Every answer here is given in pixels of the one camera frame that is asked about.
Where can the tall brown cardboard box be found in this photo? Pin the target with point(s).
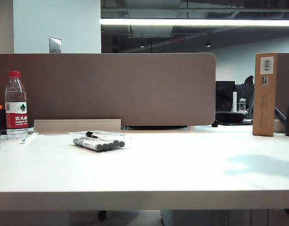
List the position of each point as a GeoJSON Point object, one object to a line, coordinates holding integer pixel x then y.
{"type": "Point", "coordinates": [264, 101]}

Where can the metal wall switch plate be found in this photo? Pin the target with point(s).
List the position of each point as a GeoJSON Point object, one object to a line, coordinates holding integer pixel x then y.
{"type": "Point", "coordinates": [55, 45]}

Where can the wide brown desk partition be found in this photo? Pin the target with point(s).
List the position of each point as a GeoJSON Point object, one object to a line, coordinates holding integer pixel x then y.
{"type": "Point", "coordinates": [111, 89]}

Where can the black caster wheel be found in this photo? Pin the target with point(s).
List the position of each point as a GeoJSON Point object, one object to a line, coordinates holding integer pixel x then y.
{"type": "Point", "coordinates": [102, 214]}

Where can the black ceiling spotlight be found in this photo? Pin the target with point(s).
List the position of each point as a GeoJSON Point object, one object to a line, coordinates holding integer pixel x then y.
{"type": "Point", "coordinates": [208, 44]}

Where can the small glass bottle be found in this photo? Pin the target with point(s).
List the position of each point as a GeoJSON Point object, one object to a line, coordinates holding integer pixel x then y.
{"type": "Point", "coordinates": [242, 104]}

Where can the black computer monitor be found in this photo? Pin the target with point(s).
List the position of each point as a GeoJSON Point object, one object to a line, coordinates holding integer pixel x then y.
{"type": "Point", "coordinates": [242, 91]}
{"type": "Point", "coordinates": [225, 94]}

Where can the red ceiling sign light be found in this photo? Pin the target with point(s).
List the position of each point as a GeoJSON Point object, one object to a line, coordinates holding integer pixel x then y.
{"type": "Point", "coordinates": [177, 40]}

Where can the clear plastic packaging box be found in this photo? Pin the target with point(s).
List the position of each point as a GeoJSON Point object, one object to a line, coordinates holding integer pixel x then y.
{"type": "Point", "coordinates": [110, 134]}

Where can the dark haired person head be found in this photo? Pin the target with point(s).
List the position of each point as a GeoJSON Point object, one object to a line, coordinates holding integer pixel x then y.
{"type": "Point", "coordinates": [249, 81]}

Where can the black partition foot knob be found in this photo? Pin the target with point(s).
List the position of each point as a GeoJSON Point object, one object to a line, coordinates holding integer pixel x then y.
{"type": "Point", "coordinates": [214, 123]}

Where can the black round cushion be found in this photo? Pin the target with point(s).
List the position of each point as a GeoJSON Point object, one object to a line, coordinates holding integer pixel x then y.
{"type": "Point", "coordinates": [229, 116]}

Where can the narrow brown desk partition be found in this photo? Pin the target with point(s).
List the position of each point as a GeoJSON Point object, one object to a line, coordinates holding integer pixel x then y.
{"type": "Point", "coordinates": [285, 80]}

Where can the water bottle red label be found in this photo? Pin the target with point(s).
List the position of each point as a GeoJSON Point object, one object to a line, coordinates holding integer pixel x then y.
{"type": "Point", "coordinates": [16, 117]}

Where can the long ceiling light strip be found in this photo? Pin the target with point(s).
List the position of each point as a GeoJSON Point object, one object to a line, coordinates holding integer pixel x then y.
{"type": "Point", "coordinates": [182, 21]}

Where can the white cylinder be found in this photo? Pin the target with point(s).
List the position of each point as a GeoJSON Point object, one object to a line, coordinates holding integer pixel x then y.
{"type": "Point", "coordinates": [234, 101]}

